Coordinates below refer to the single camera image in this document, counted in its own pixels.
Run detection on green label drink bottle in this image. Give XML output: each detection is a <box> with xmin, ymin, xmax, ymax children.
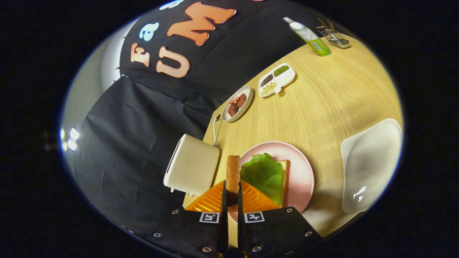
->
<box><xmin>283</xmin><ymin>16</ymin><xmax>332</xmax><ymax>57</ymax></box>

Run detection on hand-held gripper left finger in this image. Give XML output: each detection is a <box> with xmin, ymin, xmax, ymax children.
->
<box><xmin>148</xmin><ymin>180</ymin><xmax>229</xmax><ymax>258</ymax></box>

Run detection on small white meat plate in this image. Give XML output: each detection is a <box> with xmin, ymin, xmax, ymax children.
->
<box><xmin>222</xmin><ymin>86</ymin><xmax>254</xmax><ymax>123</ymax></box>

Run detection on white bread slice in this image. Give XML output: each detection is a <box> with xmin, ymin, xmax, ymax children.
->
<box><xmin>276</xmin><ymin>159</ymin><xmax>290</xmax><ymax>208</ymax></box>

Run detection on large white plate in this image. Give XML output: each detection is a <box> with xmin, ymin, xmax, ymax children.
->
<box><xmin>340</xmin><ymin>118</ymin><xmax>403</xmax><ymax>215</ymax></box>

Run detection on white toaster cable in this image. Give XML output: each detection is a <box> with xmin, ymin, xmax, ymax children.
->
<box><xmin>212</xmin><ymin>115</ymin><xmax>221</xmax><ymax>145</ymax></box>

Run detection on green lettuce leaf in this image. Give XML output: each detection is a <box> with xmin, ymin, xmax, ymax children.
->
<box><xmin>240</xmin><ymin>153</ymin><xmax>284</xmax><ymax>207</ymax></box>

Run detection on brown toast slice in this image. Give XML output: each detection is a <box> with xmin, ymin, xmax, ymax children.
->
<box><xmin>226</xmin><ymin>155</ymin><xmax>241</xmax><ymax>206</ymax></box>

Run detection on white divided dish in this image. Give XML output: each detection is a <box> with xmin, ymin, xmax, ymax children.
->
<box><xmin>258</xmin><ymin>63</ymin><xmax>296</xmax><ymax>98</ymax></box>

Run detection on metal utensil holder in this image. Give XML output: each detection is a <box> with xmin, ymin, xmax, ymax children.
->
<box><xmin>316</xmin><ymin>25</ymin><xmax>351</xmax><ymax>49</ymax></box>

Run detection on black backdrop cloth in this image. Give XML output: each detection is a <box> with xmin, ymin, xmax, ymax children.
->
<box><xmin>72</xmin><ymin>0</ymin><xmax>359</xmax><ymax>237</ymax></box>

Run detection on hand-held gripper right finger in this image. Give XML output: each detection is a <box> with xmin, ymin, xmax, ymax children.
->
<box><xmin>237</xmin><ymin>180</ymin><xmax>322</xmax><ymax>258</ymax></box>

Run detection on white toaster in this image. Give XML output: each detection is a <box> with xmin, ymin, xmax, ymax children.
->
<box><xmin>164</xmin><ymin>134</ymin><xmax>220</xmax><ymax>197</ymax></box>

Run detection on pink plate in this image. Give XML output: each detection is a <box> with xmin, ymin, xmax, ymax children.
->
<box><xmin>228</xmin><ymin>141</ymin><xmax>315</xmax><ymax>224</ymax></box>

